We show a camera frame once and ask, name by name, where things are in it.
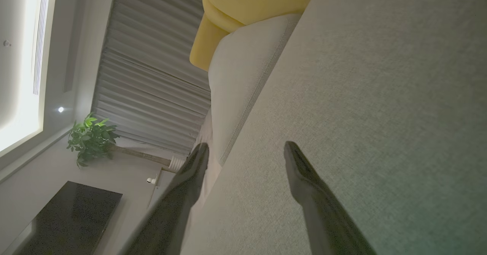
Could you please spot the light grey sofa cushion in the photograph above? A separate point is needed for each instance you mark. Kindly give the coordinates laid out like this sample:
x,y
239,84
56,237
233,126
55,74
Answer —
x,y
243,87

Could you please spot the small white security camera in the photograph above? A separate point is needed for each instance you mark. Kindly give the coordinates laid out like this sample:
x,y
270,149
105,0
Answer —
x,y
151,180

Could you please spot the green potted plant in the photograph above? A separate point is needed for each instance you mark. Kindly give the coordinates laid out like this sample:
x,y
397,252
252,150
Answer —
x,y
91,139

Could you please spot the grey fabric sofa seat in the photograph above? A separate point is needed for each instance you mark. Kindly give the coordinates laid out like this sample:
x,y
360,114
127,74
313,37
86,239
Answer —
x,y
380,95

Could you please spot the white ceiling air vent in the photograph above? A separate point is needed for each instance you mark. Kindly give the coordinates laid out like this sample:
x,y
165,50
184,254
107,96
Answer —
x,y
40,38

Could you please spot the white glass-door cabinet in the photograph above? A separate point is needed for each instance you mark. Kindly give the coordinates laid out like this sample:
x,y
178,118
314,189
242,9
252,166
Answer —
x,y
161,184

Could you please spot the white ribbed plant pot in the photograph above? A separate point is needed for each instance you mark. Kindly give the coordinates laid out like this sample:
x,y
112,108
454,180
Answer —
x,y
177,163

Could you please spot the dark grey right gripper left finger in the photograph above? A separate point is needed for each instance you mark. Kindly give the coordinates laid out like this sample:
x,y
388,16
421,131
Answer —
x,y
171,217

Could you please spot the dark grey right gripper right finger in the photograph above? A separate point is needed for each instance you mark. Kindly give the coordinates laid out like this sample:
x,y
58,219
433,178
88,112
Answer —
x,y
323,217

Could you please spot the grey pleated curtain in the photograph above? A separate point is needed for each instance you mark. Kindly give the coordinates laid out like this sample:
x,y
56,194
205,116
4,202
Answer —
x,y
152,76

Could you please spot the black television screen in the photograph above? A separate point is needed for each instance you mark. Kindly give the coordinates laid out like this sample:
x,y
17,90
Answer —
x,y
68,220

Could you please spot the yellow sofa cushion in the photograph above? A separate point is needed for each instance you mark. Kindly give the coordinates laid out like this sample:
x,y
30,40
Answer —
x,y
247,0

